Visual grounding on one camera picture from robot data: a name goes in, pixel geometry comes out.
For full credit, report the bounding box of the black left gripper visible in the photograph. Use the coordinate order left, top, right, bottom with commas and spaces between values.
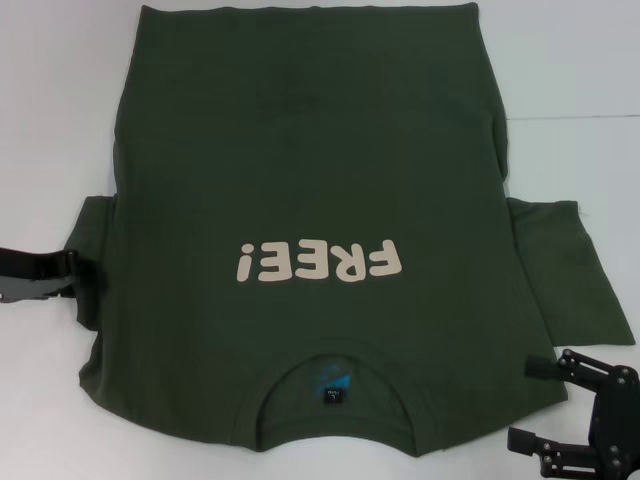
0, 247, 109, 305

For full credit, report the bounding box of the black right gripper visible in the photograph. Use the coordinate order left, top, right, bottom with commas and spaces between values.
507, 349, 640, 480

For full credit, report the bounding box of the dark green FREE! t-shirt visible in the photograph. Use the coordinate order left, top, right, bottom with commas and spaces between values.
66, 3, 636, 459

